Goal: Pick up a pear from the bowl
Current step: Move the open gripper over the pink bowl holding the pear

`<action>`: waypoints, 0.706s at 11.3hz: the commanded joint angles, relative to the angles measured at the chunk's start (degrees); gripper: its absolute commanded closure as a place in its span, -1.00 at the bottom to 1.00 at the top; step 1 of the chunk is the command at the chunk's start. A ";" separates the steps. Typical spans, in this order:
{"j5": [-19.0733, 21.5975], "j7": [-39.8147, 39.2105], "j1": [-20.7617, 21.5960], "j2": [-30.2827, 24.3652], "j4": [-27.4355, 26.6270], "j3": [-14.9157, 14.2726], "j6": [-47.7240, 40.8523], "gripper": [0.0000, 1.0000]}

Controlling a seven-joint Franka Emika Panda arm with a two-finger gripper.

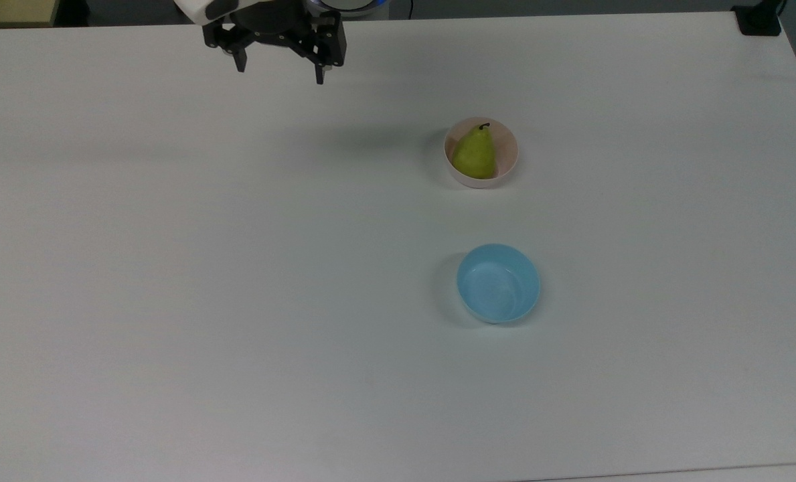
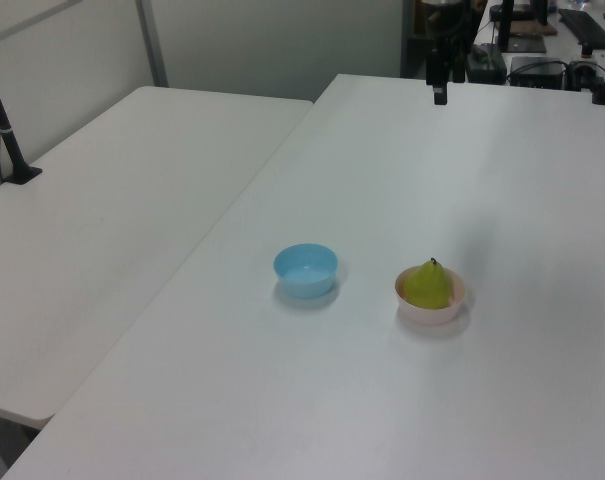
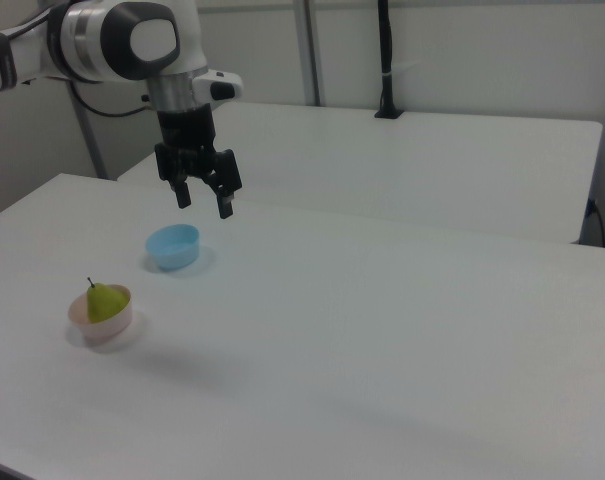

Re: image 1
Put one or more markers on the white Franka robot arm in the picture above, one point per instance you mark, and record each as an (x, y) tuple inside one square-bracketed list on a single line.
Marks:
[(195, 8)]

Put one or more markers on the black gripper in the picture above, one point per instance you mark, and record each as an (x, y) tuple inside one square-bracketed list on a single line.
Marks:
[(278, 27)]

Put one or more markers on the beige wooden cabinet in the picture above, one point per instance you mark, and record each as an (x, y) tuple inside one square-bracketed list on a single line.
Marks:
[(9, 10)]

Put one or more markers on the green pear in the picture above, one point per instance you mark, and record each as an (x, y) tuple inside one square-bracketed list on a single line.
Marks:
[(474, 155)]

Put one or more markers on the black table clamp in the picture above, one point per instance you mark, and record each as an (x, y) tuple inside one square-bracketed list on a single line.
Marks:
[(759, 19)]

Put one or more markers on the pink plastic bowl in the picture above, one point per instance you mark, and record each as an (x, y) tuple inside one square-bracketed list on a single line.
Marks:
[(506, 144)]

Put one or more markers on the light blue plastic bowl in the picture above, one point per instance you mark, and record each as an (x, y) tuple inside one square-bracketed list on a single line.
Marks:
[(498, 284)]

